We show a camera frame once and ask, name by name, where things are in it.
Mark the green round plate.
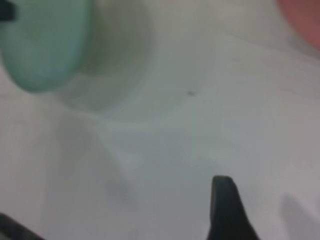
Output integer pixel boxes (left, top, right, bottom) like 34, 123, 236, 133
0, 0, 96, 94

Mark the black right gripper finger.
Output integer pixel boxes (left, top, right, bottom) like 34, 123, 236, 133
205, 175, 262, 240

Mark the pink round plate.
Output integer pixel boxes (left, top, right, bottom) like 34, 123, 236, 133
276, 0, 320, 61

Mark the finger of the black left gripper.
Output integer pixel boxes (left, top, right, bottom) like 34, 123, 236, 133
0, 2, 20, 22

